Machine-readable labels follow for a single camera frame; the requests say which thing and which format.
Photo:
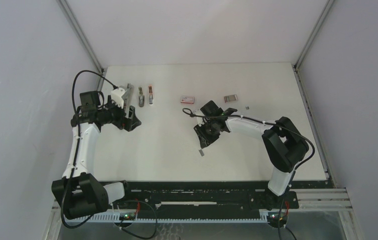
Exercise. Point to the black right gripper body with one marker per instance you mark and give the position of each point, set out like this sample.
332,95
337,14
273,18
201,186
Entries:
206,127

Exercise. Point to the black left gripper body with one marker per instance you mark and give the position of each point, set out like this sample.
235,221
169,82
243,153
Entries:
117,117

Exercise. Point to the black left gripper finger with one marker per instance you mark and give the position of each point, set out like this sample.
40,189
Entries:
129,124
131,113

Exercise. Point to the beige small stapler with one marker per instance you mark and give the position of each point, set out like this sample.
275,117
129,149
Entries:
141,97

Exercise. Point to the black and grey large stapler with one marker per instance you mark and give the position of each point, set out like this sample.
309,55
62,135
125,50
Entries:
129,95

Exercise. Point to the red white staple box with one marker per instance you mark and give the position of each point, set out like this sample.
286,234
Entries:
187,100

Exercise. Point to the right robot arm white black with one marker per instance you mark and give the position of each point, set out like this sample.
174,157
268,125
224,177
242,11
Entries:
284,144

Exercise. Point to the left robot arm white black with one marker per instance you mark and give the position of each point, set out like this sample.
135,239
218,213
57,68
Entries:
78,192

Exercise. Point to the open grey staple box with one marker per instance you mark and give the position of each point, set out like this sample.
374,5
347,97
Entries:
230,98

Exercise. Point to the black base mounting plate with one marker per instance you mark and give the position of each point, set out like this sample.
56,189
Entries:
131,205

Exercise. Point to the aluminium frame corner post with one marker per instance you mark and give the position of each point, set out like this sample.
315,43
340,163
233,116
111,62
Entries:
80,34

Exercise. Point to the white cable duct strip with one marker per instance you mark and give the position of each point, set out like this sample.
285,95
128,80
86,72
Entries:
110,217

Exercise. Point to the right aluminium frame post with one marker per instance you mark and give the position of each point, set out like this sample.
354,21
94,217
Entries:
315,31

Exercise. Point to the aluminium front rail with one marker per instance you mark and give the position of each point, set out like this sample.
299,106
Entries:
321,198

